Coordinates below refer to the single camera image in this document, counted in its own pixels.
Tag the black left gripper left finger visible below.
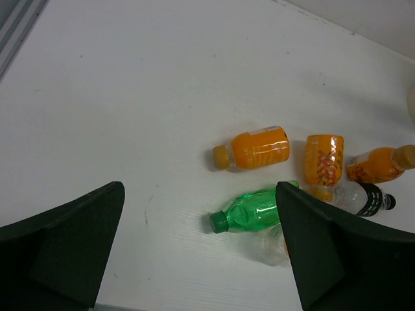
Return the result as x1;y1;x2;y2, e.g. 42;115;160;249
1;181;125;310

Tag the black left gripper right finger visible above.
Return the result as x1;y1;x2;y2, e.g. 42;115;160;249
276;181;414;310

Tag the clear bottle yellow cap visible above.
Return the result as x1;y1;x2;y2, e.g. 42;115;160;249
264;224;290;266

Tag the cream panda bin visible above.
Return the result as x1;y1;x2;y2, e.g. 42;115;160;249
407;84;415;123

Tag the clear bottle black label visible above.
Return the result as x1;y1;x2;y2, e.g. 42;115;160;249
330;181;396;217

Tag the green plastic bottle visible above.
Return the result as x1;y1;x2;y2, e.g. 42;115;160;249
209;186;280;234

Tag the orange bottle with gold cap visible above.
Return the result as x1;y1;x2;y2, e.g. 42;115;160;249
346;144;414;184

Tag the orange fruit label bottle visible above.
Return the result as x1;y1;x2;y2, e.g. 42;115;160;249
303;134;344;202

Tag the orange juice bottle plain label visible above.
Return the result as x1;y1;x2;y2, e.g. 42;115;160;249
213;126;291;170

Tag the left aluminium side rail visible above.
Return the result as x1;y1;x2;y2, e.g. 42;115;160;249
1;0;49;80

